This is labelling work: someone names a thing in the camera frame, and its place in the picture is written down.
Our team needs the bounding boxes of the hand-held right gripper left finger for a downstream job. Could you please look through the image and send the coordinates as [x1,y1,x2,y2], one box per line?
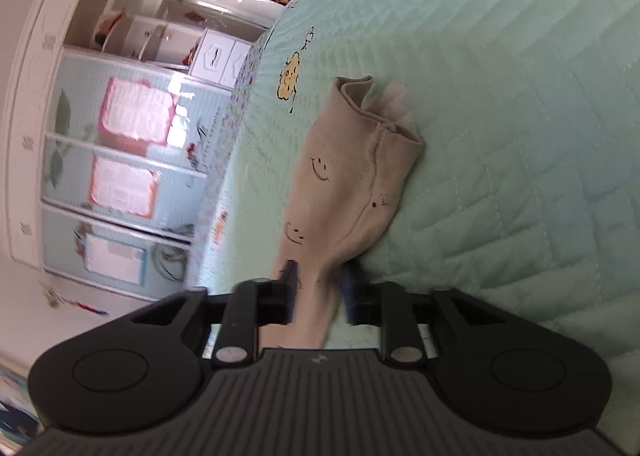
[131,260,301,369]

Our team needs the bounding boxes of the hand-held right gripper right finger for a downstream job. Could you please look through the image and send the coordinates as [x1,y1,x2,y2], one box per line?
[341,263,506,367]

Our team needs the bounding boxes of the beige smiley print pants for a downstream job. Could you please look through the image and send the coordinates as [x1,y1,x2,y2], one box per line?
[257,75,426,352]

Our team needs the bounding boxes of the blue bordered poster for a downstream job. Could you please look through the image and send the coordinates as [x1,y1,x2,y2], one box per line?
[82,231,146,287]

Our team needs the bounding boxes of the red bordered poster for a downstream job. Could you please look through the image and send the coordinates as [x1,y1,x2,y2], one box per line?
[89,156,161,219]

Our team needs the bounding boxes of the red hanging ornament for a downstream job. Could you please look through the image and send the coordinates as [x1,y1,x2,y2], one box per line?
[45,289,108,314]

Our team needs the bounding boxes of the green bee print bedspread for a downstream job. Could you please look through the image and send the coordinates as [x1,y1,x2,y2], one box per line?
[187,0,640,456]

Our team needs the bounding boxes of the pink bordered poster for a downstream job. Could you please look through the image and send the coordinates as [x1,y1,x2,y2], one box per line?
[97,76,176,147]

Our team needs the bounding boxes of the white drawer cabinet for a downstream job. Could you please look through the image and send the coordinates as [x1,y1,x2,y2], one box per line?
[189,26,253,90]

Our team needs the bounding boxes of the sliding door wardrobe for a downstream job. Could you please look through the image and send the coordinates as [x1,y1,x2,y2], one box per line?
[7,0,241,304]

